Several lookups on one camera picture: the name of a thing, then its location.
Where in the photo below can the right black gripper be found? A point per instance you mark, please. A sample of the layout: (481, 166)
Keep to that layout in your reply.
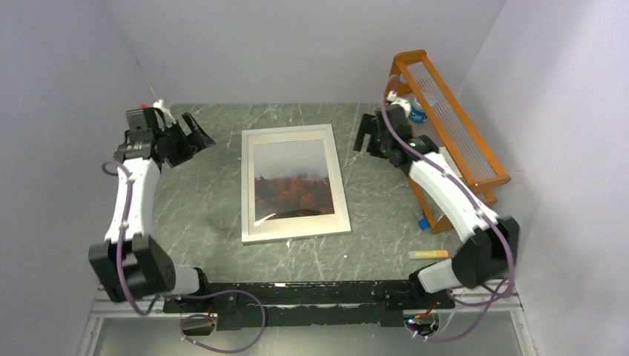
(368, 127)

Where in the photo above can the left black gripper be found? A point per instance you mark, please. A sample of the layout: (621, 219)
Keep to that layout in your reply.
(189, 146)

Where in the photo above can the white photo sheet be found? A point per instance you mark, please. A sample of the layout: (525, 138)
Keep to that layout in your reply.
(291, 179)

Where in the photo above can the silver picture frame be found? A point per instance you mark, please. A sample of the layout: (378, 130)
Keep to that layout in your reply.
(245, 196)

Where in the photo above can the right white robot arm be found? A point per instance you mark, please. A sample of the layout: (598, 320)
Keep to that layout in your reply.
(488, 242)

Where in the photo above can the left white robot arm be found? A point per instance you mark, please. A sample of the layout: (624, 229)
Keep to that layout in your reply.
(129, 262)

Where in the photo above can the blue white can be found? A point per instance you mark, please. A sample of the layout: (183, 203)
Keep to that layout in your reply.
(417, 113)

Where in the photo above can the orange wooden shelf rack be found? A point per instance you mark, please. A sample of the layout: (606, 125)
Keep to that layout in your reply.
(448, 124)

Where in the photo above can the blue capped tube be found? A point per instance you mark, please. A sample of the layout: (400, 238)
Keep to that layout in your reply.
(423, 222)

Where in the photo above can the yellow stick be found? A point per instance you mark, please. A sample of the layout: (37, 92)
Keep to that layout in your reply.
(428, 254)

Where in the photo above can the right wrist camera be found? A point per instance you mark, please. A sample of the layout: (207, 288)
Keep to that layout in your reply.
(393, 101)

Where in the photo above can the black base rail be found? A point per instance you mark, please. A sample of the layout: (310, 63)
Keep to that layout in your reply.
(241, 305)

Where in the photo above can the aluminium extrusion rail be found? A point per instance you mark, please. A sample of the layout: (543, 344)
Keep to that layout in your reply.
(481, 323)

